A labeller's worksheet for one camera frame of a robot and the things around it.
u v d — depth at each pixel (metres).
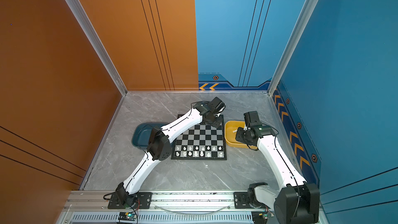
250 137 0.56
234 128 0.99
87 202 0.75
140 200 0.73
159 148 0.59
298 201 0.37
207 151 0.87
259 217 0.69
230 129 0.97
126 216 0.71
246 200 0.73
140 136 0.95
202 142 0.92
